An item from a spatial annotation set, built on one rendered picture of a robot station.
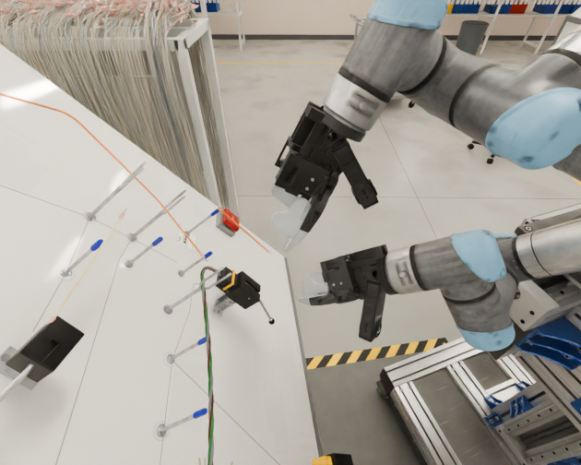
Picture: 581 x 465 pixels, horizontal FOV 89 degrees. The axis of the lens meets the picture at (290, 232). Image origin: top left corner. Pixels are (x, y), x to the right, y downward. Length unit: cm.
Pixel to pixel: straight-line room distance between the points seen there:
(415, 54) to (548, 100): 14
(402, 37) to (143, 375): 53
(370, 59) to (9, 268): 48
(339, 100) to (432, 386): 142
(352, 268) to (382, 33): 35
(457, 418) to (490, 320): 112
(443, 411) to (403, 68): 142
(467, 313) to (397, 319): 147
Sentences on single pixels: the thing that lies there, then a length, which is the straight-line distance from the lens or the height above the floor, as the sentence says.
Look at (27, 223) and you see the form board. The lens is 52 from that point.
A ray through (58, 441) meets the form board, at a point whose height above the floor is 127.
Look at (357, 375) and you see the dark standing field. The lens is 177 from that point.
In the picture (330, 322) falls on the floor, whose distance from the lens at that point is 188.
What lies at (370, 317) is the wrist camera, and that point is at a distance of 55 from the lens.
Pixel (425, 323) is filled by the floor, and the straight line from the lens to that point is 203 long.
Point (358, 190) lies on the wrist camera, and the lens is 44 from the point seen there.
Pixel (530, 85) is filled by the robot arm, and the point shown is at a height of 154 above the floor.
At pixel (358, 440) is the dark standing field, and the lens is 169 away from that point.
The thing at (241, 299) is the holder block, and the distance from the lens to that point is 59.
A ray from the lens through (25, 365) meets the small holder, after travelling 38.
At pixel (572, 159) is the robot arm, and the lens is 85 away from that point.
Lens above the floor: 163
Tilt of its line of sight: 44 degrees down
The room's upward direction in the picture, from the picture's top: straight up
